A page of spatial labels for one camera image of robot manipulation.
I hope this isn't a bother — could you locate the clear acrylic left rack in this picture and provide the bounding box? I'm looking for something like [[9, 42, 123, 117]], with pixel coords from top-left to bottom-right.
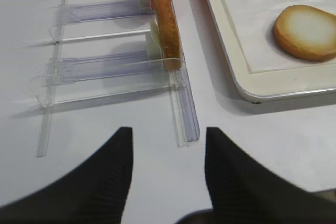
[[30, 0, 200, 157]]

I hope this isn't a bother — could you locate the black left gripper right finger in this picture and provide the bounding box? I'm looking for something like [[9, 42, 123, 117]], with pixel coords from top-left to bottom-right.
[[204, 127, 335, 223]]

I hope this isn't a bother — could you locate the white metal tray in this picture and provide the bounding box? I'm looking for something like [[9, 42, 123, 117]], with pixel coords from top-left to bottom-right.
[[207, 0, 335, 103]]

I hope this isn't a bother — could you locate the toasted bread slice on tray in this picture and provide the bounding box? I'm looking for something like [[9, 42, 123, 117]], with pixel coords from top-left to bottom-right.
[[272, 5, 335, 62]]

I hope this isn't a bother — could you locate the brown bread slice in rack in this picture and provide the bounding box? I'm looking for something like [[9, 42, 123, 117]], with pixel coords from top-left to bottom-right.
[[152, 0, 181, 71]]

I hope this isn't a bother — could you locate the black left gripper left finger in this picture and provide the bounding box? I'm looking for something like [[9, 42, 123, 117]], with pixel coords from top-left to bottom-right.
[[1, 127, 133, 223]]

